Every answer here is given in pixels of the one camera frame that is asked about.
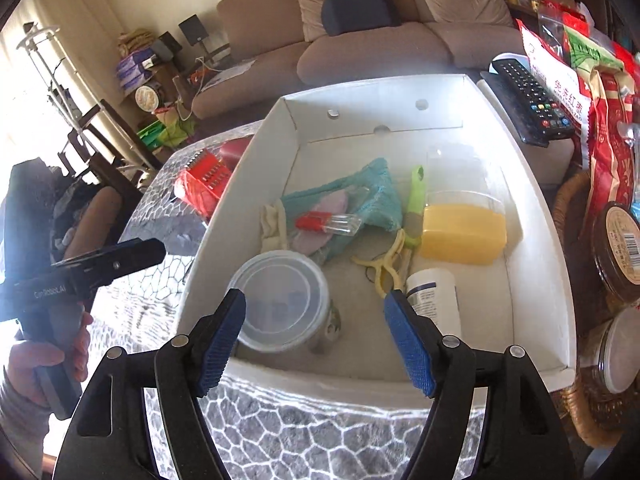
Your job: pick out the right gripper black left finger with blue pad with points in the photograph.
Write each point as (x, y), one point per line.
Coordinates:
(109, 436)

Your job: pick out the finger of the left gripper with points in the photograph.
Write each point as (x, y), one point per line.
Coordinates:
(105, 256)
(144, 255)

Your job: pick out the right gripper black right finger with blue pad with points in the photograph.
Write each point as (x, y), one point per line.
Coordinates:
(522, 438)

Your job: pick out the red plastic grater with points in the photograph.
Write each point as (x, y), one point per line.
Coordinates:
(201, 183)

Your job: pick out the dark red pouch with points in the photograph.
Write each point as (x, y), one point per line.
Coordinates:
(232, 151)

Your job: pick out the clear round lidded container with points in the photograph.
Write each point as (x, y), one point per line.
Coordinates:
(288, 304)

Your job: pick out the purple sponge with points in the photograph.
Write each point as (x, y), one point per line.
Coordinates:
(309, 233)

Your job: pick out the white pill bottle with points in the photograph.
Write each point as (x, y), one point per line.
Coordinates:
(433, 294)

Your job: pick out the red capped clear tube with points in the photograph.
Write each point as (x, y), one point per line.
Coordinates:
(327, 223)

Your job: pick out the yellow plastic clip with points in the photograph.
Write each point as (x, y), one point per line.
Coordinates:
(390, 270)

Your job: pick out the teal knitted cloth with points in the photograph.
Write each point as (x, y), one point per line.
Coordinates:
(368, 194)

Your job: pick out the green handled peeler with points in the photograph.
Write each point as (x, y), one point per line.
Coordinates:
(413, 216)

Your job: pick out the person's left hand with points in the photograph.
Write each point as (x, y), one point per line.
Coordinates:
(26, 356)

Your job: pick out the brown lidded jar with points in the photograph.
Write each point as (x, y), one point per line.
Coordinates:
(615, 249)

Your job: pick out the white coat stand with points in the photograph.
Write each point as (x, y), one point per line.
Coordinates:
(44, 50)

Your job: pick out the black speaker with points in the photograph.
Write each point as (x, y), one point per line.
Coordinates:
(194, 30)

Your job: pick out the white cardboard box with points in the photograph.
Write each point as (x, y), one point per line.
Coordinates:
(445, 124)

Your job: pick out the wicker basket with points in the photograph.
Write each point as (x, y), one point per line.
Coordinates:
(599, 416)

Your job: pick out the brown sofa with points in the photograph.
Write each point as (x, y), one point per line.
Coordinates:
(281, 47)

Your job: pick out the black remote control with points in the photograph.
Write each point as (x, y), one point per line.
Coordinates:
(538, 119)

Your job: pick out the dark blue lumbar cushion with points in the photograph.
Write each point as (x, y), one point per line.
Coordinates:
(342, 16)

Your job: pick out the red snack bag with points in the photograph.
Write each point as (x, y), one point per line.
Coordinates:
(596, 81)

